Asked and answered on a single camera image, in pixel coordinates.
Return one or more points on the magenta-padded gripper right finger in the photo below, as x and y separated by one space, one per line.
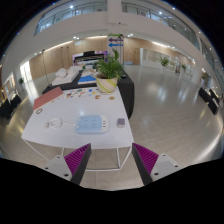
146 159

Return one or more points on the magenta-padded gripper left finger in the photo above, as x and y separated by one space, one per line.
78 160

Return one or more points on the small grey-purple charger block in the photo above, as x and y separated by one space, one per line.
121 122

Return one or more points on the brown curved sticker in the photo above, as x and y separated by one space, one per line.
97 97

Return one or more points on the yellow round sticker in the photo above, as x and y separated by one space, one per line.
93 93

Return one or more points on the flat pink-red board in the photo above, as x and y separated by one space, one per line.
47 97

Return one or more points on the orange round disc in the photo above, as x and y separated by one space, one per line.
112 98

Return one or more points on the blue round sticker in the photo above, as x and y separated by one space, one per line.
90 90

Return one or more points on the blue mat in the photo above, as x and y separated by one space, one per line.
86 79

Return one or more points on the green plant in striped pot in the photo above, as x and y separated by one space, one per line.
107 83

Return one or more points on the group of black chairs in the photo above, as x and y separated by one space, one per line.
209 100
9 105

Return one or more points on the small green potted plant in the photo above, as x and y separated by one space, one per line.
164 62
20 80

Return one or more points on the dark piano with lit screen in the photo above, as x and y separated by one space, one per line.
88 57

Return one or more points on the arrow direction sign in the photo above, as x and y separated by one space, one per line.
115 41

